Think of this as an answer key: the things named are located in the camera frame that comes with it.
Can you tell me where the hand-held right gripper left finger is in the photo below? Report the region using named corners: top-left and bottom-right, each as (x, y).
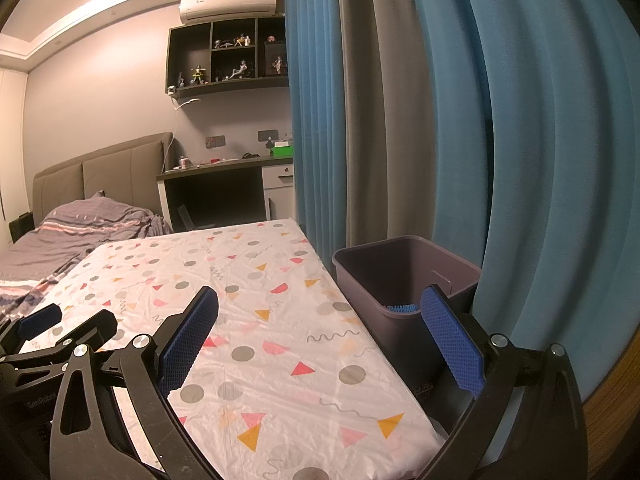
top-left (49, 286), bottom-right (223, 480)

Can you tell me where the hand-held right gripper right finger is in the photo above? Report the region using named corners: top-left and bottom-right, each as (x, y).
top-left (415, 284), bottom-right (590, 480)

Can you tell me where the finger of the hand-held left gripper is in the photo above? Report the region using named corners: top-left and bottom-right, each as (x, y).
top-left (0, 304), bottom-right (63, 353)
top-left (0, 309), bottom-right (119, 363)

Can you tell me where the grey plastic bin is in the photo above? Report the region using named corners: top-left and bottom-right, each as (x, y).
top-left (332, 236), bottom-right (483, 391)

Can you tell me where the black box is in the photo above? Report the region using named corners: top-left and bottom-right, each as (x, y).
top-left (9, 212), bottom-right (35, 243)

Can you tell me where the patterned tablecloth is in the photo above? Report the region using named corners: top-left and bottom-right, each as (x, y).
top-left (10, 217), bottom-right (448, 480)

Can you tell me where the grey striped duvet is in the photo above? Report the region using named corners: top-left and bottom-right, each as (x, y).
top-left (0, 191), bottom-right (173, 316)

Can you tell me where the grey bed headboard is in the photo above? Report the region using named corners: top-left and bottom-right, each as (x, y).
top-left (32, 132), bottom-right (174, 231)

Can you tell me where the white drawer cabinet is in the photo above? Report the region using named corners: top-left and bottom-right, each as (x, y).
top-left (261, 164), bottom-right (297, 222)

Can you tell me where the dark desk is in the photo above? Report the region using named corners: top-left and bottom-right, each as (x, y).
top-left (156, 155), bottom-right (296, 233)

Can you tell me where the blue curtain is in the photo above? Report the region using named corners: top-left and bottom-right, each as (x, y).
top-left (284, 0), bottom-right (351, 256)
top-left (400, 0), bottom-right (640, 396)

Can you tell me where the grey curtain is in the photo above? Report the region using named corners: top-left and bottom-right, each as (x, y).
top-left (335, 0), bottom-right (438, 261)

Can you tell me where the group of small figurines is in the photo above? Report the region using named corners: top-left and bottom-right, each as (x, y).
top-left (175, 34), bottom-right (290, 86)

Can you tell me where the white air conditioner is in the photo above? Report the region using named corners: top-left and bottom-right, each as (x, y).
top-left (179, 0), bottom-right (277, 24)

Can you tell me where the dark wall shelf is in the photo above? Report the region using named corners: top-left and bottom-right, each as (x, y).
top-left (166, 15), bottom-right (291, 100)

